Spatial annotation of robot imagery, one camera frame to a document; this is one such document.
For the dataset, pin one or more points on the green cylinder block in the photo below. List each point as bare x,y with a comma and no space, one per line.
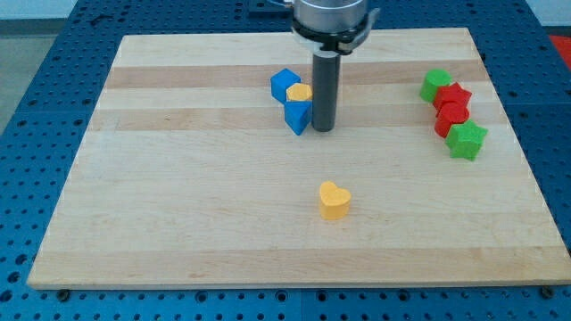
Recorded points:
434,79

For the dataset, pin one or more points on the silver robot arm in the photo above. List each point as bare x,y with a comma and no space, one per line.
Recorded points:
330,30

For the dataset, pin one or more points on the green star block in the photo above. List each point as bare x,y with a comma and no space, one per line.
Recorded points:
465,140

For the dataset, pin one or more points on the red star block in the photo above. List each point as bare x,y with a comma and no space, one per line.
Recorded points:
453,93

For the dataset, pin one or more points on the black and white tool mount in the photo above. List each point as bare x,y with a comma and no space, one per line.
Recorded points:
335,43

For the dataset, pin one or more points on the yellow hexagon block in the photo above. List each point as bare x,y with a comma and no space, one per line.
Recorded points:
299,92

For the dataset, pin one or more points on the blue cube block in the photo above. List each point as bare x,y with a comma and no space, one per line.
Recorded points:
281,81

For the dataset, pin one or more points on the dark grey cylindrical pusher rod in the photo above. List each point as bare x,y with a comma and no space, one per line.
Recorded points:
325,80

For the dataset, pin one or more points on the blue triangle block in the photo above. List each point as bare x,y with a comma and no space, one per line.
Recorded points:
298,115

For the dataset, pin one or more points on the yellow heart block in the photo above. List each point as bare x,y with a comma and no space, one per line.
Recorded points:
334,201

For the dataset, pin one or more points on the red cylinder block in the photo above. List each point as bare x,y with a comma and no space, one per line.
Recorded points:
450,114

